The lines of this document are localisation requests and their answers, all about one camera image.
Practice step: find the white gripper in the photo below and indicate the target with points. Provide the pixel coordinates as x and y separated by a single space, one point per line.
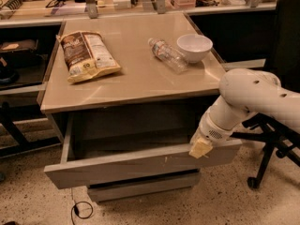
210 129

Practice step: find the grey top drawer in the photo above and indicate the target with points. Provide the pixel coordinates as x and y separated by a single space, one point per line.
100 149

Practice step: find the grey drawer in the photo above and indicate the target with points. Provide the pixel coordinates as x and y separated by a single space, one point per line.
100 149
147 185

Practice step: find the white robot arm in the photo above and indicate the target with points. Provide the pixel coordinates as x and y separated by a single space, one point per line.
243 93

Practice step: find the beige top drawer cabinet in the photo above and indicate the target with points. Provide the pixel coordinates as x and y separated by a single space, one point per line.
145 88

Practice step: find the grey bottom drawer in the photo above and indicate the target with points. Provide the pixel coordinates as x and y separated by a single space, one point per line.
147 185

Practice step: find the black office chair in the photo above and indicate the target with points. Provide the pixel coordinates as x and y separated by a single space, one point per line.
284 61

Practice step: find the white bowl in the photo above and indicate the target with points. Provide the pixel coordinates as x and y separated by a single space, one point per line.
195 47

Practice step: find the clear plastic water bottle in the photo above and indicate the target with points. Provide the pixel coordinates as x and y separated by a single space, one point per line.
168 54

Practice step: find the brown chip bag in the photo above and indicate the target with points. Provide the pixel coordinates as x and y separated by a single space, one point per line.
86 56

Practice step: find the long background workbench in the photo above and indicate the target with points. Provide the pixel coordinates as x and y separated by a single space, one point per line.
34 12

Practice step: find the black coiled spring tool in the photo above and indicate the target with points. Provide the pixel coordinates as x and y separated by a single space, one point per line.
9 8

